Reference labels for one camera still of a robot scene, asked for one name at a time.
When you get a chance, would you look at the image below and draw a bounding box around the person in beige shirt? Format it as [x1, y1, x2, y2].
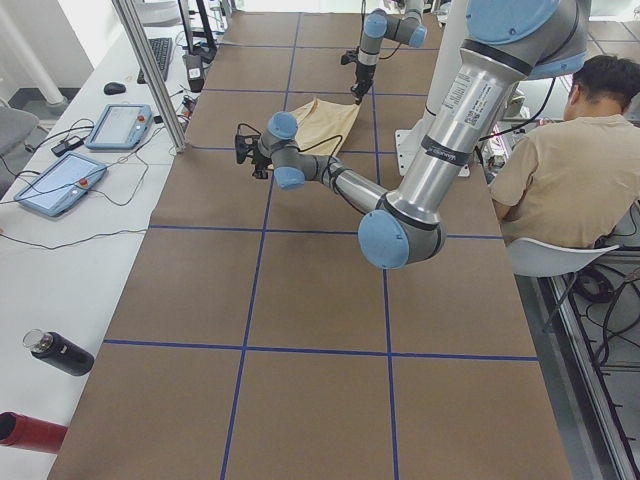
[489, 55, 639, 249]

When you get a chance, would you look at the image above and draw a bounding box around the beige long-sleeve printed shirt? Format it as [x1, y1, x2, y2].
[291, 97, 360, 155]

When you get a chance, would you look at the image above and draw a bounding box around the white chair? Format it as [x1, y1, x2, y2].
[507, 237, 619, 332]

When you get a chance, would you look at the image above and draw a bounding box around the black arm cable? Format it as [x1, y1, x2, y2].
[234, 122, 351, 166]

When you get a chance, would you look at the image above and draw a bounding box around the aluminium frame post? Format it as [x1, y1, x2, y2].
[112, 0, 186, 154]

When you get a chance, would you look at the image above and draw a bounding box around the black keyboard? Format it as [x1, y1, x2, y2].
[148, 37, 173, 81]

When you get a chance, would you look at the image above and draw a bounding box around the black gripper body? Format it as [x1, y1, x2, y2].
[350, 62, 376, 98]
[248, 139, 272, 180]

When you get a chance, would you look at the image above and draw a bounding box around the black bottle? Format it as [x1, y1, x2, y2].
[23, 329, 94, 376]

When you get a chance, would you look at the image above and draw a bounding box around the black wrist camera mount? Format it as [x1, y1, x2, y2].
[234, 132, 260, 164]

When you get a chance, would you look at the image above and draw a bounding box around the near blue teach pendant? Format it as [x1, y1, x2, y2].
[14, 152, 107, 217]

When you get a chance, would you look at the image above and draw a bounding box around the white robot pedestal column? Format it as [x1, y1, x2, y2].
[395, 0, 469, 176]

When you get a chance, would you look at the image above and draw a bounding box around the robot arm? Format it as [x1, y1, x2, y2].
[235, 1, 591, 269]
[341, 0, 427, 105]

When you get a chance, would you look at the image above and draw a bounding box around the red bottle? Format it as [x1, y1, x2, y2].
[1, 412, 67, 454]

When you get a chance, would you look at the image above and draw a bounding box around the blue teach pendant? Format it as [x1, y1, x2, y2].
[84, 104, 153, 151]
[14, 152, 107, 217]

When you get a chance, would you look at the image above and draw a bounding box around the black computer mouse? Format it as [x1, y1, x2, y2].
[103, 82, 127, 96]

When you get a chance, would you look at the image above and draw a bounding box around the far blue teach pendant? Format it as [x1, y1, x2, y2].
[84, 104, 153, 151]

